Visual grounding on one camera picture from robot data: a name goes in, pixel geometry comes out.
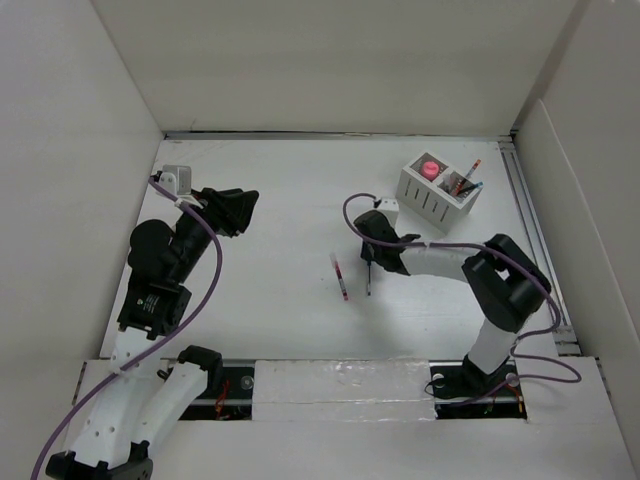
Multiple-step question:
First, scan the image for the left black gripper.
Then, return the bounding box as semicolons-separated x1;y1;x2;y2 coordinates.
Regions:
170;187;257;284

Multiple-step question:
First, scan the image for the pink eraser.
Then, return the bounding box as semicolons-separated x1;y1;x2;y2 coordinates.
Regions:
420;161;441;182

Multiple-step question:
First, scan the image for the teal black pen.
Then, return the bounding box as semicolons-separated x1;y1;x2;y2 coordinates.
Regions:
457;182;484;196

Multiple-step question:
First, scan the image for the orange clear pen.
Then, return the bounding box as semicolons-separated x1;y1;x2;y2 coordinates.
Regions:
455;159;482;195

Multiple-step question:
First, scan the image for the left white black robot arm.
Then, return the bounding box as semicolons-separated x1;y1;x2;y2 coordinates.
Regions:
32;187;259;479

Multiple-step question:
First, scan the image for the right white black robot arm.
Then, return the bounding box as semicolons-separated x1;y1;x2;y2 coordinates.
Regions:
354;210;551;399

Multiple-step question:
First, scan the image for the purple tipped pen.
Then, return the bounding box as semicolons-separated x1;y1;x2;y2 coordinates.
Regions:
329;252;349;301

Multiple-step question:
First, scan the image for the white two-slot pen holder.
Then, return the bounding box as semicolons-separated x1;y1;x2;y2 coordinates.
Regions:
395;152;483;233

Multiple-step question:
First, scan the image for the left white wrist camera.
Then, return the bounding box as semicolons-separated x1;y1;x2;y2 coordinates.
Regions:
151;165;192;199

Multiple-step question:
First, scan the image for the aluminium rail front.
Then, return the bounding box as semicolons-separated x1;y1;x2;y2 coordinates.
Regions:
182;361;526;421

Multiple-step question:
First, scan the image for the aluminium rail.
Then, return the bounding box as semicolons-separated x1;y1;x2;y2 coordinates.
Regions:
182;361;526;421
498;141;583;357

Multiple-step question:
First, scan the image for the aluminium rail right side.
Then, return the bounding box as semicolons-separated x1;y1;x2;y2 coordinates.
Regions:
498;141;583;357

